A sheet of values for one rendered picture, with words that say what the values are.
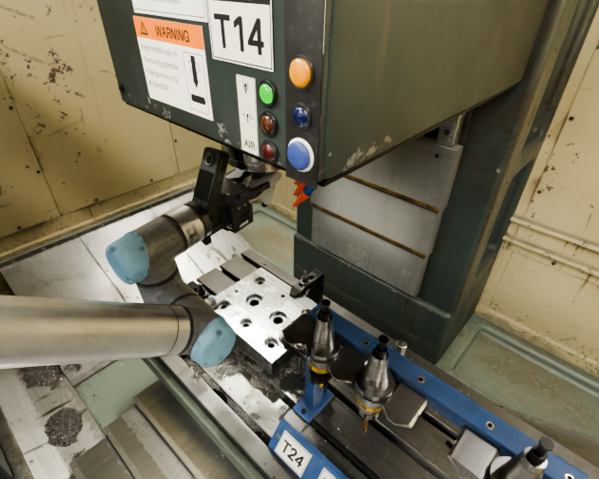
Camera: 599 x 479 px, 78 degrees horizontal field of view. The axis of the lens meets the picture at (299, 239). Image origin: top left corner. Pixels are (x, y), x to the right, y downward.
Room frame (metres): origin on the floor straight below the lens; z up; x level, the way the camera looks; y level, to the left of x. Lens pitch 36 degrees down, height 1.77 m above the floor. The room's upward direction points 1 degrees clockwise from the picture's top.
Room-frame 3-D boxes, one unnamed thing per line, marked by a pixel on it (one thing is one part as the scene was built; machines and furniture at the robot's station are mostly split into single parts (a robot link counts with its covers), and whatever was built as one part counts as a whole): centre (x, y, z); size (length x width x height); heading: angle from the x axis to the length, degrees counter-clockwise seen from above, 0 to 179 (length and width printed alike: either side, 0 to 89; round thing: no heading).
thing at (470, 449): (0.25, -0.25, 1.21); 0.07 x 0.05 x 0.01; 138
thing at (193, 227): (0.55, 0.20, 1.39); 0.08 x 0.05 x 0.08; 52
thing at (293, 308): (0.75, 0.09, 0.97); 0.29 x 0.23 x 0.05; 48
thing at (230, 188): (0.62, 0.16, 1.39); 0.12 x 0.08 x 0.09; 142
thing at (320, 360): (0.44, -0.05, 1.21); 0.06 x 0.06 x 0.03
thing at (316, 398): (0.52, -0.04, 1.05); 0.10 x 0.05 x 0.30; 138
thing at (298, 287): (0.84, -0.02, 0.97); 0.13 x 0.03 x 0.15; 138
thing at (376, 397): (0.36, -0.13, 1.21); 0.06 x 0.06 x 0.03
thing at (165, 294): (0.49, 0.24, 1.29); 0.11 x 0.08 x 0.11; 45
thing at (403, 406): (0.33, -0.17, 1.21); 0.07 x 0.05 x 0.01; 138
